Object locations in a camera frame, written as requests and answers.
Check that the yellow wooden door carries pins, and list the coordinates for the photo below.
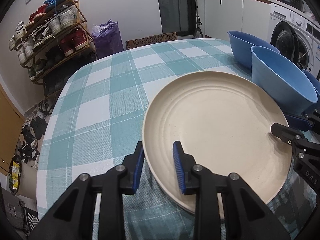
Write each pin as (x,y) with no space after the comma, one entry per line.
(10,130)

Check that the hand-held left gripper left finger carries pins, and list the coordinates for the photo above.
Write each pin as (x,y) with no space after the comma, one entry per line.
(138,172)

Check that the white lower cabinets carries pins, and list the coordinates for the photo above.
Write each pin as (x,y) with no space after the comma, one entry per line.
(225,15)

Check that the pile of loose shoes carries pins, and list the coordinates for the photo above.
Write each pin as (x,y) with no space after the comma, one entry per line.
(37,127)

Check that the white washing machine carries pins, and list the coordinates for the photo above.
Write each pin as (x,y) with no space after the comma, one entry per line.
(282,15)

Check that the stick vacuum cleaner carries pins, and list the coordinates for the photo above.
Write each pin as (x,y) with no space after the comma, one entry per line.
(198,27)

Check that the wooden shoe rack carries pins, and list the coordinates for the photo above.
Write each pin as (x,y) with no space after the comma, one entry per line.
(82,15)

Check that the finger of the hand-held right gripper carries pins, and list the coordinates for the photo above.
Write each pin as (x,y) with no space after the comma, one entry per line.
(285,133)
(297,122)

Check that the white trash bin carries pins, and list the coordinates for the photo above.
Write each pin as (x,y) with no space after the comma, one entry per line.
(25,182)

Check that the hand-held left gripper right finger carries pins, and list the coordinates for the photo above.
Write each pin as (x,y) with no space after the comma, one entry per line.
(178,167)

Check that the brown patterned doormat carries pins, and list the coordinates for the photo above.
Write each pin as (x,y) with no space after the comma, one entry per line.
(150,41)

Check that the purple plastic bag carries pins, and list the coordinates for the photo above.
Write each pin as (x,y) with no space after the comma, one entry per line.
(107,42)

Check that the blue bowl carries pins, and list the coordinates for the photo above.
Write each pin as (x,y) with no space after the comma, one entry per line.
(280,85)
(243,50)
(313,82)

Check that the dark glass door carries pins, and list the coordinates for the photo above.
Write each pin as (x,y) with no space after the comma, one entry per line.
(175,5)

